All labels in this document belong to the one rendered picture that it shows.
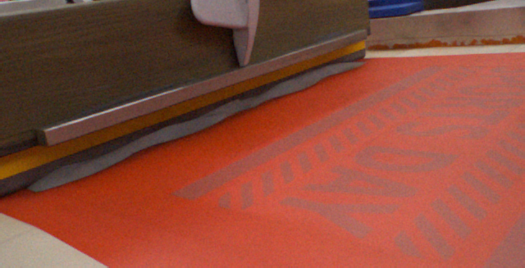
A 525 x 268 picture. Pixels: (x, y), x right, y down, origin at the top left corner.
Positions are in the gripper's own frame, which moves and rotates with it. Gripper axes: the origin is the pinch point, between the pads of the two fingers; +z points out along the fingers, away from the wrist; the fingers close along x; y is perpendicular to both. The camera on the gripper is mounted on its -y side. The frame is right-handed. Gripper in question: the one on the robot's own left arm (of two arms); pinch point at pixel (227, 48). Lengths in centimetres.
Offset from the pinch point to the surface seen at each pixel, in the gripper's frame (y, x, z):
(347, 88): -6.2, 7.0, 4.9
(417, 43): -25.0, 4.3, 4.6
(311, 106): -0.6, 7.3, 4.9
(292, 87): -5.6, 1.6, 4.7
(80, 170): 15.5, 1.7, 4.4
